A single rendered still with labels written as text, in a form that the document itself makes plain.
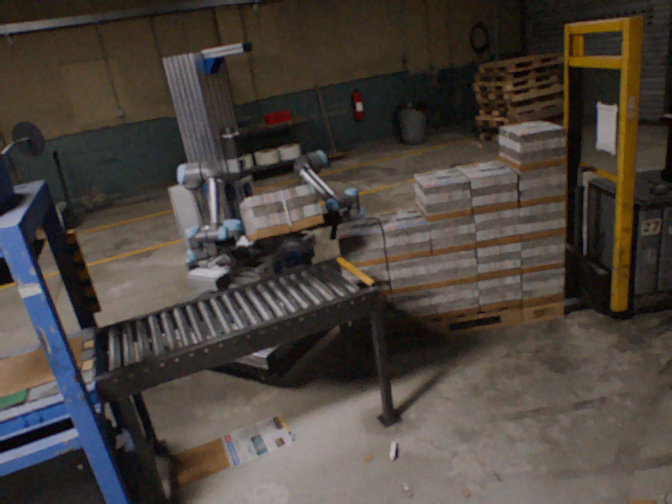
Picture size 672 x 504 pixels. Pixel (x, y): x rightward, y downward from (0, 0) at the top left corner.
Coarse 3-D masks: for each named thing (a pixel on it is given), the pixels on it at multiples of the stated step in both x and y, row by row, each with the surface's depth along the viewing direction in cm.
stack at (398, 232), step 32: (352, 224) 351; (384, 224) 342; (416, 224) 332; (448, 224) 333; (480, 224) 334; (512, 224) 336; (352, 256) 337; (384, 256) 338; (448, 256) 340; (480, 256) 342; (512, 256) 343; (384, 288) 346; (448, 288) 349; (480, 288) 350; (512, 288) 351; (384, 320) 355; (448, 320) 357; (512, 320) 360
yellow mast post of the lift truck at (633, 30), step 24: (624, 24) 280; (624, 48) 284; (624, 72) 287; (624, 96) 291; (624, 120) 296; (624, 144) 301; (624, 168) 306; (624, 192) 311; (624, 216) 317; (624, 240) 323; (624, 264) 329; (624, 288) 335
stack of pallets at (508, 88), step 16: (496, 64) 874; (512, 64) 852; (528, 64) 946; (544, 64) 877; (480, 80) 920; (496, 80) 890; (512, 80) 864; (528, 80) 882; (480, 96) 926; (496, 96) 896; (480, 112) 942; (496, 112) 907; (528, 112) 894; (480, 128) 946; (496, 128) 911
